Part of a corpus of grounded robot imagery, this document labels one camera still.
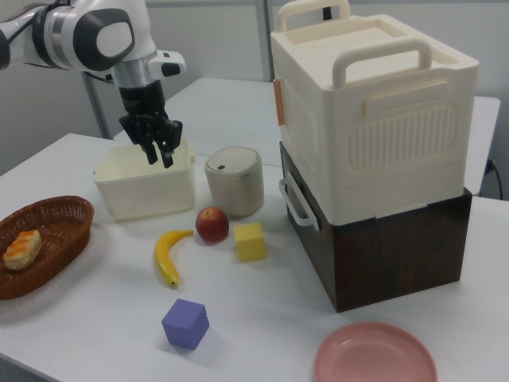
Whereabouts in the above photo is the yellow foam cube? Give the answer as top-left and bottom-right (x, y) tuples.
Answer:
(233, 221), (267, 263)

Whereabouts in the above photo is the cream plastic storage box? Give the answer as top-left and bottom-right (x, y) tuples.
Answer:
(270, 0), (480, 226)

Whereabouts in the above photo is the black wall cable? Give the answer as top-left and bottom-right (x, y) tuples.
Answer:
(484, 158), (503, 196)

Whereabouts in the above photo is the small cream lidded trash can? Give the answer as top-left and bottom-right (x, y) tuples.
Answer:
(204, 146), (265, 218)

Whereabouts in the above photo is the orange glazed bread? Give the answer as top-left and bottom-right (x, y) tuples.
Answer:
(2, 229), (43, 271)

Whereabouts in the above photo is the dark wooden cabinet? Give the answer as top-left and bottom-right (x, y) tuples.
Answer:
(279, 141), (474, 314)

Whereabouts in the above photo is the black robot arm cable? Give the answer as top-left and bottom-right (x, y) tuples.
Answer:
(0, 0), (71, 53)

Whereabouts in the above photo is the brown wicker basket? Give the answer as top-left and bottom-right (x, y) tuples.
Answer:
(0, 194), (95, 302)

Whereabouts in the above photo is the yellow banana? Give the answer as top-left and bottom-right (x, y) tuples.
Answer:
(153, 228), (195, 290)

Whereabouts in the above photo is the red apple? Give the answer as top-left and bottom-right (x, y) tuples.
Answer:
(195, 205), (231, 244)

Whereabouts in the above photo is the dark wooden drawer white handle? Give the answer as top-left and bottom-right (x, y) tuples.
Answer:
(277, 158), (331, 248)

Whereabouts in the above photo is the white square plastic bin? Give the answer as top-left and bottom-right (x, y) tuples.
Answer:
(93, 138), (198, 223)

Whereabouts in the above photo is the pink plate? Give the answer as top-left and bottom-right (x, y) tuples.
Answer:
(313, 322), (439, 382)

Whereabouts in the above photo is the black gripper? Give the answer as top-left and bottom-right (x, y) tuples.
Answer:
(118, 80), (184, 170)

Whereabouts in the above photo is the purple foam cube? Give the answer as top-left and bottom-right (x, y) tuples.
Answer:
(161, 298), (211, 351)

